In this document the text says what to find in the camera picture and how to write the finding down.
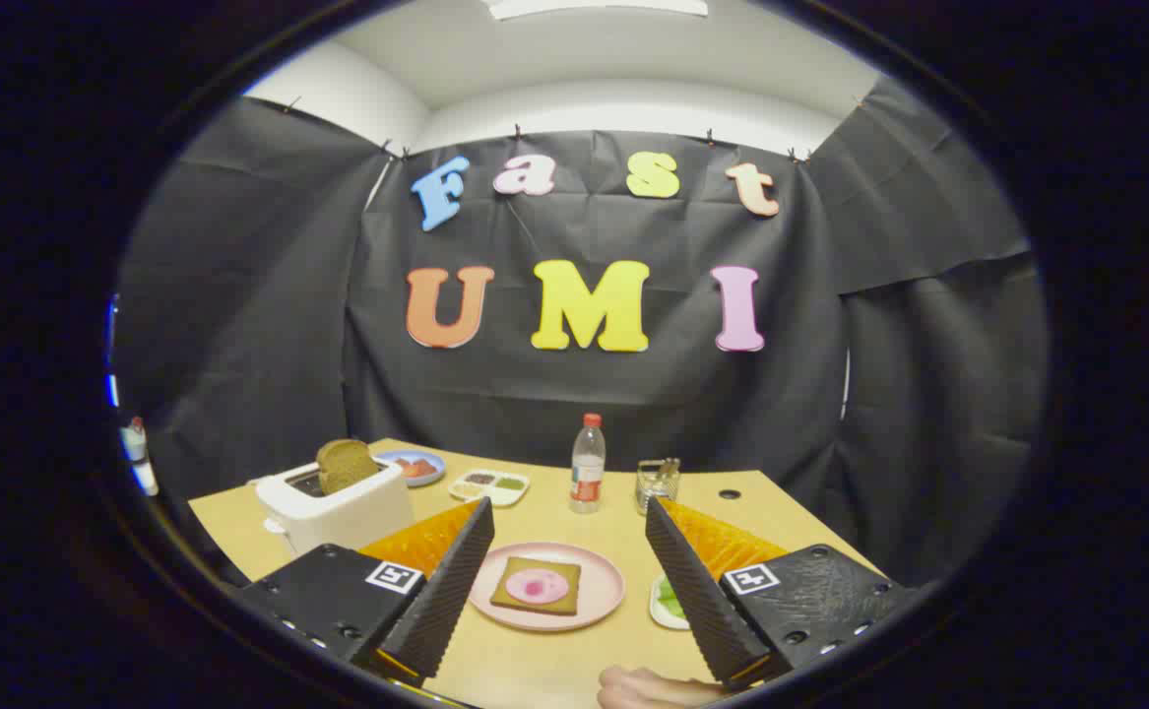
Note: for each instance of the pile of pale beans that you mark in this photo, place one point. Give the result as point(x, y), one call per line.
point(467, 489)

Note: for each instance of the red tomato slice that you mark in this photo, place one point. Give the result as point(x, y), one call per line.
point(415, 469)

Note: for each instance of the pink plate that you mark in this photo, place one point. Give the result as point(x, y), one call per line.
point(604, 591)

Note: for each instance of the white toaster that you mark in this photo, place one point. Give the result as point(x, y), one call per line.
point(357, 517)

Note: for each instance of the green lettuce leaf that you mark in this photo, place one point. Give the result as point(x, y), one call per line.
point(672, 599)

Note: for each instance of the pink ham slice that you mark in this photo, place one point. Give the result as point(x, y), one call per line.
point(538, 586)

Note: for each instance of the black backdrop cloth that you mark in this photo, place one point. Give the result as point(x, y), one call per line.
point(584, 394)

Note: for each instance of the small white plate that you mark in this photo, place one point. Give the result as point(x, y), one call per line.
point(655, 611)

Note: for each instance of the ceiling light panel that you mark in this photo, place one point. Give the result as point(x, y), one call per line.
point(594, 8)

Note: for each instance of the brown bread slice with ham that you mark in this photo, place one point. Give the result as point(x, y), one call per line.
point(507, 593)

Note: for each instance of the clear plastic bottle red cap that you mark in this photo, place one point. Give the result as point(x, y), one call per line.
point(587, 483)

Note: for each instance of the blue plate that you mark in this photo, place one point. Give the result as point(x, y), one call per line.
point(392, 457)

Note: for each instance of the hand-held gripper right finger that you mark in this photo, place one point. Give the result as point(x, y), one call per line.
point(697, 591)

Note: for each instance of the white divided tray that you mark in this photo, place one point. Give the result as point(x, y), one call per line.
point(490, 498)

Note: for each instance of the plain brown bread slice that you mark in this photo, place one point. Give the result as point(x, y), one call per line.
point(346, 465)

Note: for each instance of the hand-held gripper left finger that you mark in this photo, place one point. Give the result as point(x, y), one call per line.
point(446, 591)

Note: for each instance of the pile of green beans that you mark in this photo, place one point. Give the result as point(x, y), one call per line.
point(510, 483)

